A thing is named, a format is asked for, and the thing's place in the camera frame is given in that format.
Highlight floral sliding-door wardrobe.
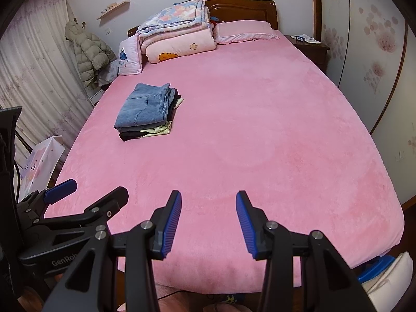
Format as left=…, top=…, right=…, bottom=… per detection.
left=310, top=0, right=416, bottom=215

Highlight floral folded quilt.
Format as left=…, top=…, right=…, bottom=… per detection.
left=136, top=0, right=212, bottom=38

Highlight pink pillow with orange print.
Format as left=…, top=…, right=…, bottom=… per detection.
left=140, top=28, right=218, bottom=64

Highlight wooden wall shelf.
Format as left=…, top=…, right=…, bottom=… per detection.
left=96, top=0, right=131, bottom=20

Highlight blue denim jacket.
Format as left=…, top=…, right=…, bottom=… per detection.
left=114, top=83, right=178, bottom=130

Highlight beige puffer coat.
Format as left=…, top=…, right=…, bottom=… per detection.
left=64, top=19, right=117, bottom=88

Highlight white stool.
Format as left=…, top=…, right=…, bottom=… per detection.
left=87, top=88, right=105, bottom=107

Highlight green and black folded garment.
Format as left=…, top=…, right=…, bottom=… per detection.
left=119, top=96, right=184, bottom=142

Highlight white papers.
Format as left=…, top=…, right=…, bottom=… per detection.
left=291, top=33, right=321, bottom=43

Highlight white cushion with blue print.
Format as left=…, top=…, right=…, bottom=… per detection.
left=118, top=36, right=144, bottom=76

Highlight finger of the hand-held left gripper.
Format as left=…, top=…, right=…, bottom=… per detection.
left=32, top=186, right=129, bottom=235
left=16, top=179, right=78, bottom=218

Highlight pale blue hanging garment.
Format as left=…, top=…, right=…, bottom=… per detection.
left=97, top=60, right=119, bottom=87

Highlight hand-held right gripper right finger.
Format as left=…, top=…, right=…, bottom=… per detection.
left=236, top=190, right=373, bottom=312

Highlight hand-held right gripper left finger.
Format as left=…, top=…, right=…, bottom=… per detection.
left=41, top=190, right=183, bottom=312

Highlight cream cushion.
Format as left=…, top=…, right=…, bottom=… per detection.
left=362, top=251, right=413, bottom=312

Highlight bed with pink sheet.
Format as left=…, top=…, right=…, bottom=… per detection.
left=44, top=0, right=405, bottom=296

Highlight white paper bag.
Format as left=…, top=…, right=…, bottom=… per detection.
left=18, top=135, right=66, bottom=204

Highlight dark wooden nightstand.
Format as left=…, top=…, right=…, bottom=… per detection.
left=284, top=34, right=330, bottom=74

